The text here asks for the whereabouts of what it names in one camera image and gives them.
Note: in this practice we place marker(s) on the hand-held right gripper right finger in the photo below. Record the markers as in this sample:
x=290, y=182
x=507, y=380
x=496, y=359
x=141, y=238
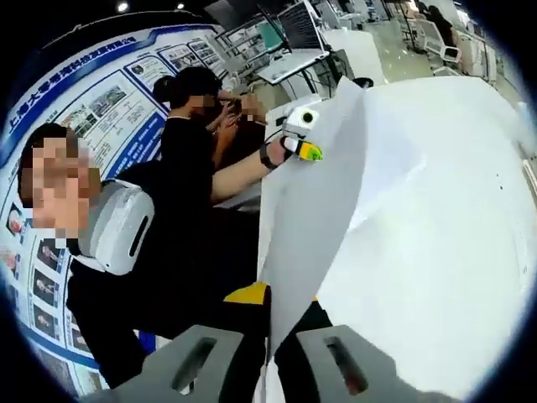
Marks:
x=308, y=361

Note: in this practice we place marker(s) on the person's left hand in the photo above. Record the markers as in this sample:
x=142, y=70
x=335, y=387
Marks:
x=277, y=153

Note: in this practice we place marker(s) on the large black monitor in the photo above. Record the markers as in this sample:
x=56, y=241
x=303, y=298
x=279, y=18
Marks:
x=300, y=25

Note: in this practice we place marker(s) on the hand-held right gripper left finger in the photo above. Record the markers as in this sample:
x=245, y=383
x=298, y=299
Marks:
x=247, y=319

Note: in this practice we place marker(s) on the black wristband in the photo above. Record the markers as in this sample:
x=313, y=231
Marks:
x=266, y=158

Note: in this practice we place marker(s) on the white side desk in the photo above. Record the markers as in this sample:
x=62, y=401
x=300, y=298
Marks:
x=293, y=67

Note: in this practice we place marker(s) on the blue framed wall poster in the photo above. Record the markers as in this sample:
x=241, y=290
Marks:
x=105, y=113

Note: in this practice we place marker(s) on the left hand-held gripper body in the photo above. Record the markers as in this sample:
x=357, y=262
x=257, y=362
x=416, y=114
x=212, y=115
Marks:
x=302, y=119

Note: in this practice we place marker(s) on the white table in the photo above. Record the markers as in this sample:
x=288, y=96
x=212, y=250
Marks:
x=495, y=117

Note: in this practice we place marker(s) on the white worn device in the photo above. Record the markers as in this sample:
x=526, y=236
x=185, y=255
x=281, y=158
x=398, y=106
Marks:
x=121, y=218

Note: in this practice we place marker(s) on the white counter block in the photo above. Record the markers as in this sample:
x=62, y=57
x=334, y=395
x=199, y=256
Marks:
x=356, y=54

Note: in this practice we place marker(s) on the white office chair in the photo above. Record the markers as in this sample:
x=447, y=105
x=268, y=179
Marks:
x=444, y=52

